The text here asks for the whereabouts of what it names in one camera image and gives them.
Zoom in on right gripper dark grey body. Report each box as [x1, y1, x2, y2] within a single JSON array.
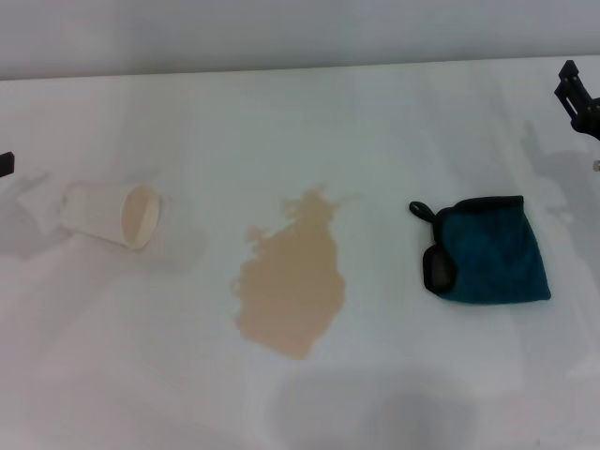
[[572, 95, 600, 143]]

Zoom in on white paper cup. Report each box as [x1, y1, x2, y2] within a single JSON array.
[[59, 180, 163, 252]]

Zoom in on blue rag with black trim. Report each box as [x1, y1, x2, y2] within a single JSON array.
[[409, 195, 553, 303]]

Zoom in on brown water stain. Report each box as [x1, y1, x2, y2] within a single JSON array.
[[229, 184, 363, 361]]

